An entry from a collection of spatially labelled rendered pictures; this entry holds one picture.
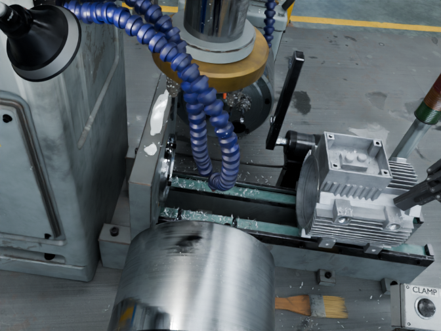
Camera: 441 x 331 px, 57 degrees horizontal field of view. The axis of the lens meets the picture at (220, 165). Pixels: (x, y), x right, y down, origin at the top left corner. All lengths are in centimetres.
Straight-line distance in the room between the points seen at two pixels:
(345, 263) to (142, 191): 53
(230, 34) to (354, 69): 115
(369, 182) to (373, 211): 7
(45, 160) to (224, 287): 31
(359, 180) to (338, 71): 92
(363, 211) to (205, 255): 37
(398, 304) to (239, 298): 32
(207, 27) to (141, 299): 38
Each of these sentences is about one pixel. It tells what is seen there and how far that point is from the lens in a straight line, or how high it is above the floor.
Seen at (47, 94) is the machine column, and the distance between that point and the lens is 55.
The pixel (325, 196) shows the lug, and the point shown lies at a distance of 80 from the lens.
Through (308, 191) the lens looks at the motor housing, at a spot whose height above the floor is 96.
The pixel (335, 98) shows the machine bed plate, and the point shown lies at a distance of 153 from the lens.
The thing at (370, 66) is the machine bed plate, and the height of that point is 80.
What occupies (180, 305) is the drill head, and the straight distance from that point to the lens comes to 56.
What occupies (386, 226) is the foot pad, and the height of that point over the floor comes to 106.
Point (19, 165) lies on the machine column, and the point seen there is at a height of 119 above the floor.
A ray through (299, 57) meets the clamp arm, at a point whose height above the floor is 125.
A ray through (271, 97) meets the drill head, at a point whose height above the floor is 108.
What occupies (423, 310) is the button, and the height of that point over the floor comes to 107.
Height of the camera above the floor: 168
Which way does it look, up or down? 48 degrees down
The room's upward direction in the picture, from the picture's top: 12 degrees clockwise
